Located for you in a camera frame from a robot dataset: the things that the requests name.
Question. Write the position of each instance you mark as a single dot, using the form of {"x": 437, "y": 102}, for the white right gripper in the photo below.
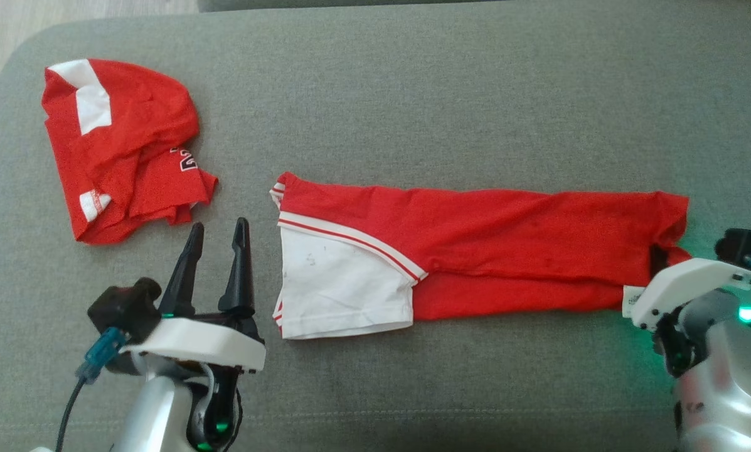
{"x": 682, "y": 285}

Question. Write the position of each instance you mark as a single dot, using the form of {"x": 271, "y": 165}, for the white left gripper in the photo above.
{"x": 193, "y": 342}

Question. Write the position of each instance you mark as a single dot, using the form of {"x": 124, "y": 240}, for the red jersey shirt white sleeves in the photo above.
{"x": 507, "y": 232}

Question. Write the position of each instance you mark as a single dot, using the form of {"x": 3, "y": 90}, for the red shorts white stripe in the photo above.
{"x": 130, "y": 138}

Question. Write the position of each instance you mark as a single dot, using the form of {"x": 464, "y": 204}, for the grey sofa seat cushion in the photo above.
{"x": 444, "y": 94}

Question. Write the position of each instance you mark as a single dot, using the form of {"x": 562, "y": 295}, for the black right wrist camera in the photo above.
{"x": 742, "y": 245}

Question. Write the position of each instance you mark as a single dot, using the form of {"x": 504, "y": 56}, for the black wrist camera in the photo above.
{"x": 742, "y": 245}
{"x": 121, "y": 307}

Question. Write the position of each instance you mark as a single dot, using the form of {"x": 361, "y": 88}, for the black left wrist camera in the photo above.
{"x": 121, "y": 307}

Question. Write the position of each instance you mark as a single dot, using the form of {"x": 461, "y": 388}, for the teal left camera connector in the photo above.
{"x": 102, "y": 351}

